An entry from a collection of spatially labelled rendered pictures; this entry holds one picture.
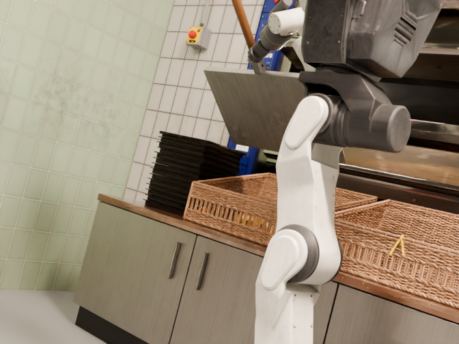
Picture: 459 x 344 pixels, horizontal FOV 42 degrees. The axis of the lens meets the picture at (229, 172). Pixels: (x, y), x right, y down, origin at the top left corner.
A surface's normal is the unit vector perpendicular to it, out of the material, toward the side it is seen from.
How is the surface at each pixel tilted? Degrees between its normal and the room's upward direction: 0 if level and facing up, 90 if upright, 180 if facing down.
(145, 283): 90
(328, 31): 101
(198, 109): 90
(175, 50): 90
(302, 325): 74
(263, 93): 140
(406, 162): 70
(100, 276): 90
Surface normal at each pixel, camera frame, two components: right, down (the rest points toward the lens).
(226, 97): -0.59, 0.62
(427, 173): -0.50, -0.50
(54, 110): 0.74, 0.18
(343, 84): -0.63, -0.18
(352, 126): -0.67, 0.21
